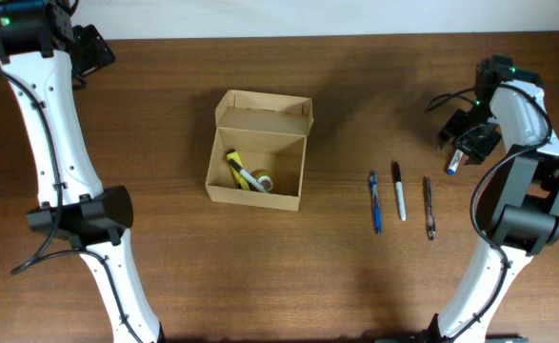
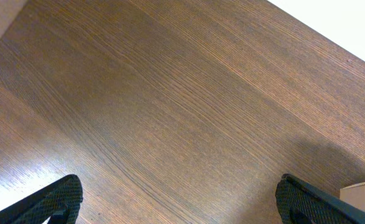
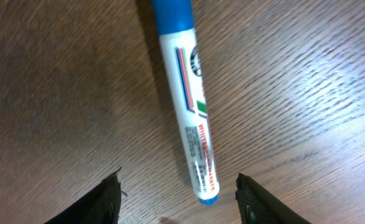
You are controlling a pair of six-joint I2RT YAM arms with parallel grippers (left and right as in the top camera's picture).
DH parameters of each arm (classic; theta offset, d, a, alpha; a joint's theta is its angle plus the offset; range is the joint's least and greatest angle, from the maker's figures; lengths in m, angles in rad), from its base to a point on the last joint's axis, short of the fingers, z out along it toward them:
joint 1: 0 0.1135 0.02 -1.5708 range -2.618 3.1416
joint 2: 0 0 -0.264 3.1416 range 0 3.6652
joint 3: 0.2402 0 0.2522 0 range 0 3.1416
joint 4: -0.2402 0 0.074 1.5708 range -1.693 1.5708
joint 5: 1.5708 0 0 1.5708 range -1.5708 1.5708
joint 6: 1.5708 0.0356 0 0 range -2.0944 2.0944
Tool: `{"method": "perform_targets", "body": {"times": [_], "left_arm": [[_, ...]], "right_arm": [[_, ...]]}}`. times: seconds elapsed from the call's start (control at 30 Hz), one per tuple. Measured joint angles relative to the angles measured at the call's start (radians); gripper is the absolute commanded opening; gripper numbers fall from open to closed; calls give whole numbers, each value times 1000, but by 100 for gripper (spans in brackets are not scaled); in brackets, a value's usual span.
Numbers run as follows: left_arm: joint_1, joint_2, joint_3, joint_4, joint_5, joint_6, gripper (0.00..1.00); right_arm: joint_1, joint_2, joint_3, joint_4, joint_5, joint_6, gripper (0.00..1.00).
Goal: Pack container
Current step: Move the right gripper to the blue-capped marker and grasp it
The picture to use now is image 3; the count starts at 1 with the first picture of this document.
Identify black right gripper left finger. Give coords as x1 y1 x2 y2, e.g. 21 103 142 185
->
45 169 122 224

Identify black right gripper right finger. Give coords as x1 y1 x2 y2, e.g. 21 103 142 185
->
235 173 310 224

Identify blue cap whiteboard marker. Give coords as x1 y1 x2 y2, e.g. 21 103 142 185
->
151 0 220 205

